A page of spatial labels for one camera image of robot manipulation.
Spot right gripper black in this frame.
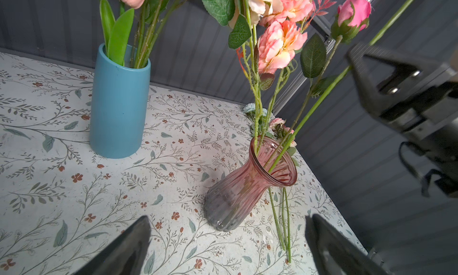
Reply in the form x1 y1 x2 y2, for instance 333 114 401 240
347 43 458 198

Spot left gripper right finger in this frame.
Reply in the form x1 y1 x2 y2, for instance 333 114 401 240
305 214 387 275

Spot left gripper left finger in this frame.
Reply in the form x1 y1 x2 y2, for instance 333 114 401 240
76 215 151 275

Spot small pink rosebud stem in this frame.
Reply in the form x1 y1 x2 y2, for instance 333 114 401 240
264 0 373 168

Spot pink glass vase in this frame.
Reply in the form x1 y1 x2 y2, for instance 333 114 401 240
203 137 298 232

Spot pink peony stem with bud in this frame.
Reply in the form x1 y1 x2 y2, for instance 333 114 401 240
245 0 335 152

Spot teal ceramic vase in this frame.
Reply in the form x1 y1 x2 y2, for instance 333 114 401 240
89 43 151 159

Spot cream peony stem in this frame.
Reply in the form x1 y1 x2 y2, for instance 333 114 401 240
202 0 264 152

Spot pink tulip stem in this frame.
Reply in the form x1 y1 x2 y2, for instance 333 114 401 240
99 0 145 66

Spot bunch of artificial flowers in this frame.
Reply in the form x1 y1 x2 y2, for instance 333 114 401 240
258 108 297 261

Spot floral table mat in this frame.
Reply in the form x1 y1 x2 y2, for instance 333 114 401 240
1 53 360 275

